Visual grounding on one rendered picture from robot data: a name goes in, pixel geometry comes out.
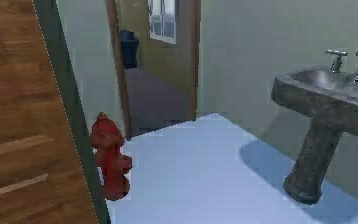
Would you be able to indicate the dark blue bin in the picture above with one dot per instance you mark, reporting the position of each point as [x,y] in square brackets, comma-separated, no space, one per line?
[129,48]

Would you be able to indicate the red fire hydrant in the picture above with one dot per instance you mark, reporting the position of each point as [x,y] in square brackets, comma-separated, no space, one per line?
[111,156]

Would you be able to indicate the white framed window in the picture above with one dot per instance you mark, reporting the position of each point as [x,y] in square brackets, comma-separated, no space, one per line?
[163,20]

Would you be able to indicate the brown wooden room door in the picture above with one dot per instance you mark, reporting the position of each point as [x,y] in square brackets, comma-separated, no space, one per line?
[23,110]

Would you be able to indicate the grey pedestal sink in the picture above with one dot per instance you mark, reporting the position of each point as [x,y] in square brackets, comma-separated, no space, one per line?
[320,100]

